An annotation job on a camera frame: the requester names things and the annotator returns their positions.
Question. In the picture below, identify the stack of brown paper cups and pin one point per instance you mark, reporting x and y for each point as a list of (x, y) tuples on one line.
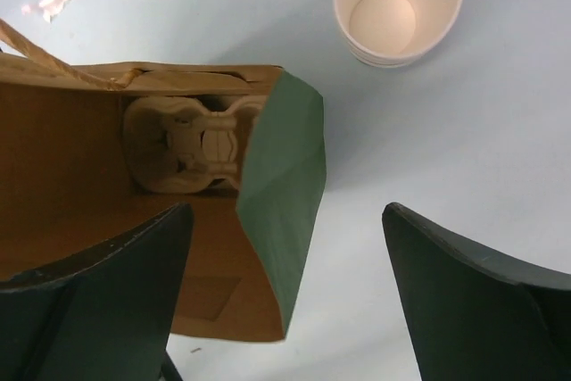
[(394, 33)]

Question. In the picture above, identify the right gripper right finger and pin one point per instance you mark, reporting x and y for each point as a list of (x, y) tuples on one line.
[(474, 313)]

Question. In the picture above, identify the green paper bag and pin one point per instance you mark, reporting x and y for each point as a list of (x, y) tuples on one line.
[(65, 183)]

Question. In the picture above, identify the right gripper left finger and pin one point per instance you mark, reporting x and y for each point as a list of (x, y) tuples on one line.
[(104, 313)]

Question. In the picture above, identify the single brown pulp carrier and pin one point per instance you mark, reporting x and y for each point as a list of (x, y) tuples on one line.
[(177, 145)]

